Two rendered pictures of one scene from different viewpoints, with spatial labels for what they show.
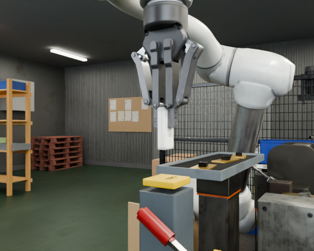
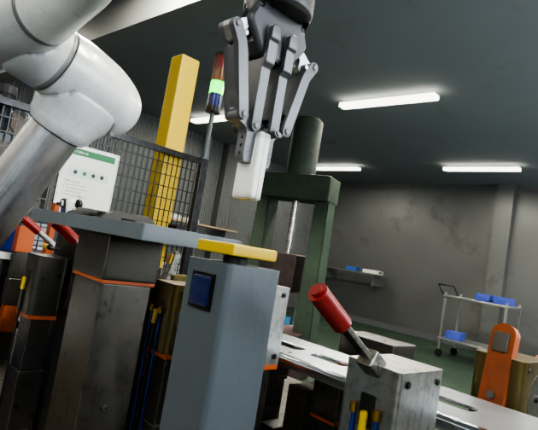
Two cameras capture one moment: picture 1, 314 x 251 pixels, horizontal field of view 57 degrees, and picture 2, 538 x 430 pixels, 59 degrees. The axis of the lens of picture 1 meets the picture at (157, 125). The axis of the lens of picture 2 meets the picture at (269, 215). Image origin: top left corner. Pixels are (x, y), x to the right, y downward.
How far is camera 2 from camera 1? 0.57 m
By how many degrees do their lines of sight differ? 75
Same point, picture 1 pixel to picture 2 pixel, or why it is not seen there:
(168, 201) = (271, 280)
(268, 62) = (124, 81)
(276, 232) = not seen: hidden behind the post
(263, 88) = (106, 117)
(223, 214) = (138, 314)
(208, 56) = (73, 27)
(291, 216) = not seen: hidden behind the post
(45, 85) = not seen: outside the picture
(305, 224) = (278, 306)
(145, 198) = (240, 277)
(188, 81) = (295, 110)
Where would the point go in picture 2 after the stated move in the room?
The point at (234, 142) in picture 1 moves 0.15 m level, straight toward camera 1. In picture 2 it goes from (3, 194) to (54, 200)
